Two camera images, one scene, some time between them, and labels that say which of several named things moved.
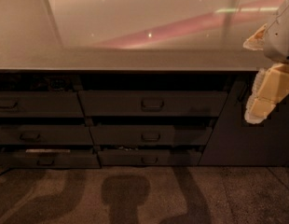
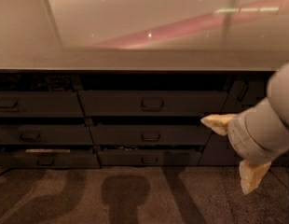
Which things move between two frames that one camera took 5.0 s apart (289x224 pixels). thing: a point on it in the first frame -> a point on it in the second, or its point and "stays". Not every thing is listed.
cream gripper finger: (271, 86) -> (251, 175)
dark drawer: (43, 134) stays
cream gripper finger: (256, 40) -> (219, 122)
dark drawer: (154, 104) stays
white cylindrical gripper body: (281, 37) -> (240, 139)
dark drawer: (38, 104) stays
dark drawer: (150, 134) stays
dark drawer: (47, 161) stays
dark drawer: (149, 157) stays
